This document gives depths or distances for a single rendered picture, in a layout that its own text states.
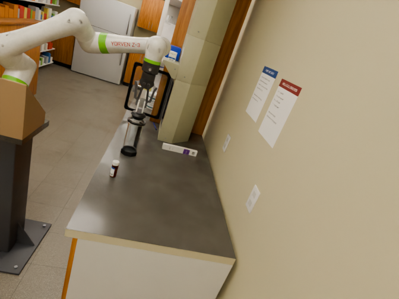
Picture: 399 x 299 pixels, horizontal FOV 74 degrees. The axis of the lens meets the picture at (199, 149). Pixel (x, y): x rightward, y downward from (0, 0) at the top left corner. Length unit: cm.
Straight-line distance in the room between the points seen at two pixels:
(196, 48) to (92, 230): 127
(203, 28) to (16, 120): 120
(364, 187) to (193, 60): 139
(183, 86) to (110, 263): 120
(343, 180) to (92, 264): 98
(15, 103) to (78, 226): 76
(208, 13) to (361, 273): 158
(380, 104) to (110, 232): 99
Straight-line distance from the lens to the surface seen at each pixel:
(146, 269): 124
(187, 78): 188
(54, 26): 166
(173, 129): 197
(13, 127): 168
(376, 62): 89
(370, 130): 81
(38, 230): 247
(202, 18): 186
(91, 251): 120
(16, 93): 160
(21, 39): 170
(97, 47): 173
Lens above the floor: 173
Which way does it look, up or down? 22 degrees down
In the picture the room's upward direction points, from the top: 20 degrees clockwise
